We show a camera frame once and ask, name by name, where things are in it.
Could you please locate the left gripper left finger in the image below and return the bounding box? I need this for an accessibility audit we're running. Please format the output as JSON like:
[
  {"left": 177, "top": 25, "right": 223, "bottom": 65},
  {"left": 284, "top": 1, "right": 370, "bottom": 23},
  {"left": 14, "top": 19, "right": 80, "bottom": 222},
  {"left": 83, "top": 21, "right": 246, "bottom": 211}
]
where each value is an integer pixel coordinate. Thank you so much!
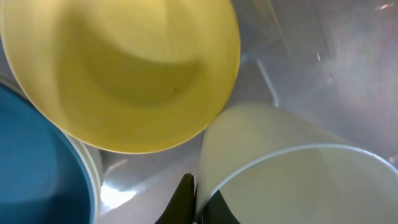
[{"left": 155, "top": 174, "right": 195, "bottom": 224}]

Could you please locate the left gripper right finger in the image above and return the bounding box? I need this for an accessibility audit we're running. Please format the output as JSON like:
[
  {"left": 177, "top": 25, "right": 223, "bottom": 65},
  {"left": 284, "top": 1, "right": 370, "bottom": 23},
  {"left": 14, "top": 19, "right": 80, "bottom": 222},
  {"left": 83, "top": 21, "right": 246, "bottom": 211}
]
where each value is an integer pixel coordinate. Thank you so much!
[{"left": 200, "top": 190, "right": 240, "bottom": 224}]

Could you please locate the cream white cup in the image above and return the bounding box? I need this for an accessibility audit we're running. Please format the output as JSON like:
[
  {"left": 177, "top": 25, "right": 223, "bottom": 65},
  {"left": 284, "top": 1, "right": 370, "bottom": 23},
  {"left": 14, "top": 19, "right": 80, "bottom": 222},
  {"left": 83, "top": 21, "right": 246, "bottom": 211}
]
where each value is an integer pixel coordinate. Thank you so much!
[{"left": 195, "top": 103, "right": 397, "bottom": 223}]

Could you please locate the cream large bowl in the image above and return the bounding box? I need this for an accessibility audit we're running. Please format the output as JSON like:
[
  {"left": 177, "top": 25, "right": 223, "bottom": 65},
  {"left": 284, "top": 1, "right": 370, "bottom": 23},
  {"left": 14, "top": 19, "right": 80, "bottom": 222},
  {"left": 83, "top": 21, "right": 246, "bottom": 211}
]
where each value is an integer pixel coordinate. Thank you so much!
[{"left": 0, "top": 73, "right": 104, "bottom": 224}]

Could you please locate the dark blue large bowl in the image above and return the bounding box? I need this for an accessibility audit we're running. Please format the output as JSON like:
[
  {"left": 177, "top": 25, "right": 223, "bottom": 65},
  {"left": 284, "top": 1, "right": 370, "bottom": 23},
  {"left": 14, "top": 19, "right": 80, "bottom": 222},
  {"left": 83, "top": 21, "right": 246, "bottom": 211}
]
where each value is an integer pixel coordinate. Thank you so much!
[{"left": 0, "top": 82, "right": 96, "bottom": 224}]

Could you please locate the yellow small bowl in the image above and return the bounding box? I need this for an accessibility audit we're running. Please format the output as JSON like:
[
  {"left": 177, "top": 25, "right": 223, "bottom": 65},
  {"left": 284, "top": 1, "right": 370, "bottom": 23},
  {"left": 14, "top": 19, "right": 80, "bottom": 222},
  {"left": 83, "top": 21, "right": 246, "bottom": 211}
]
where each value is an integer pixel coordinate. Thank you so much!
[{"left": 1, "top": 0, "right": 241, "bottom": 154}]

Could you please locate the clear plastic storage container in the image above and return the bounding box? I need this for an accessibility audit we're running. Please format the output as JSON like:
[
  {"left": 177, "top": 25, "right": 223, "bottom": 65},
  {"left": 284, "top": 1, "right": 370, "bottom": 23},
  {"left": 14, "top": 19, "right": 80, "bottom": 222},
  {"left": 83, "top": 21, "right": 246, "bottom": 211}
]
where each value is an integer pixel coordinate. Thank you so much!
[{"left": 0, "top": 0, "right": 398, "bottom": 224}]

